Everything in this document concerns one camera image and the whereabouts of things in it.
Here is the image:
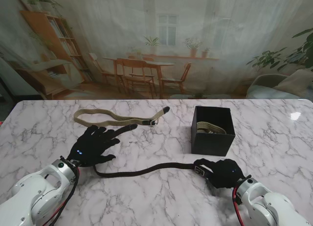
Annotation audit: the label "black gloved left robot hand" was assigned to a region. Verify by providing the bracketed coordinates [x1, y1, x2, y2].
[67, 125, 121, 167]

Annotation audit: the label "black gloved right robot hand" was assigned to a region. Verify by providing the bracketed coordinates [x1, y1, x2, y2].
[193, 158, 252, 189]

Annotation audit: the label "beige braided belt silver buckle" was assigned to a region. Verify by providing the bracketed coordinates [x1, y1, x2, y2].
[74, 106, 171, 127]
[196, 121, 228, 135]

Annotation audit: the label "black woven belt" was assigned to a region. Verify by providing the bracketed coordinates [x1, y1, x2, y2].
[93, 123, 213, 180]

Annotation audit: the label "black square storage box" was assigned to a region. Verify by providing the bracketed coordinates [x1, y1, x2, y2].
[190, 106, 236, 157]

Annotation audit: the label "printed room scene backdrop curtain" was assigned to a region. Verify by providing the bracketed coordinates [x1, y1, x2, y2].
[0, 0, 313, 101]

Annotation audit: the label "red black right arm cables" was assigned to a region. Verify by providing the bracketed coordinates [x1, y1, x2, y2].
[231, 185, 245, 226]

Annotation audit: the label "red black arm cables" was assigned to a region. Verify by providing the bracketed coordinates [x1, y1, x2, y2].
[39, 168, 81, 226]
[231, 185, 245, 226]

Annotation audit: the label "red black left arm cables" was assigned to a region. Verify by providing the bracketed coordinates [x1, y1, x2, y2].
[39, 168, 81, 226]

